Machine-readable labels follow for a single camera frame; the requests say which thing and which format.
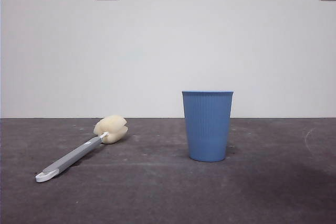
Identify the blue ribbed plastic cup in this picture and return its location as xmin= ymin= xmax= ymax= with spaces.
xmin=182 ymin=90 xmax=235 ymax=163

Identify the grey-handled sponge cup brush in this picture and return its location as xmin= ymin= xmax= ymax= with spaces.
xmin=35 ymin=114 xmax=129 ymax=184

